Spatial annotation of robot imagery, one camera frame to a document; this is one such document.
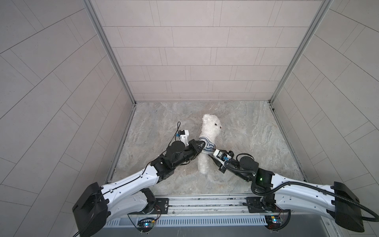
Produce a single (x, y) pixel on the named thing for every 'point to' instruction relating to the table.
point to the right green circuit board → (274, 222)
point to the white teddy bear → (211, 124)
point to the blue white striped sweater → (209, 146)
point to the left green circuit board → (145, 224)
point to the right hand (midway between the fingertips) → (211, 154)
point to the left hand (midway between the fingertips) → (211, 143)
